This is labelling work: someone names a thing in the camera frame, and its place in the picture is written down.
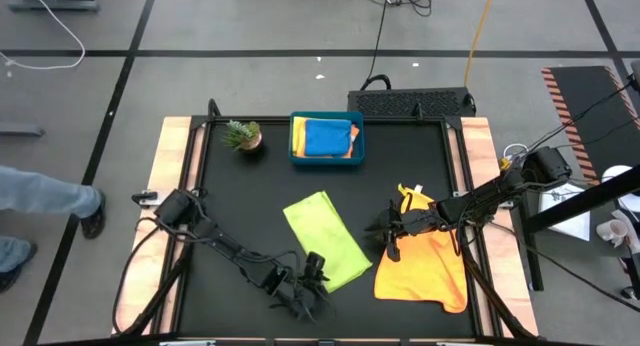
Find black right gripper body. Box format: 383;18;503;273
383;199;442;263

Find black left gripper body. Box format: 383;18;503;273
269;251;332;323

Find green microfiber towel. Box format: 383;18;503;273
282;190;374;294

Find orange microfiber towel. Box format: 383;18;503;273
373;183;470;316
297;123;361;160

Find teal plastic bin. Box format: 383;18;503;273
288;110;367;168

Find blue microfiber towel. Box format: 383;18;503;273
304;118;353;158

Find yellow microfiber towel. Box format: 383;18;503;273
292;116;309;159

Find light wooden side board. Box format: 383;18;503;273
112;116;194;336
459;116;540;337

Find white paper sheet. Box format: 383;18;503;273
538;181;592;242

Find small potted green plant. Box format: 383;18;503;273
222;119;263;153

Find black metal beam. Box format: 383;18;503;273
522;165;640;236

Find white paper cup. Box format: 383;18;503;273
596;218;630;243

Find black mat striped edges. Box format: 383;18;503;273
542;64;640;187

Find white round object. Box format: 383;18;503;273
601;164;640;185

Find person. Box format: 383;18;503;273
0;165;108;294

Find grey furniture foot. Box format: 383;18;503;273
0;123;46;138

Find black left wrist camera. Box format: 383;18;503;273
262;266;290;296

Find black aluminium table frame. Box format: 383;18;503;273
114;98;539;346

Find black metal post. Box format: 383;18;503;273
517;205;545;293

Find white coiled cable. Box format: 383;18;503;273
501;142;532;161

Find black floor cable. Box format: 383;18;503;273
519;78;640;155
489;221;640;315

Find thin black hanging cable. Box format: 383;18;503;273
360;0;392;91

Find grey metal mount bracket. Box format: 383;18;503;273
131;189;160;208

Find yellow power cable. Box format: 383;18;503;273
463;0;497;89

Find white floor cable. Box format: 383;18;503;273
0;0;87;71

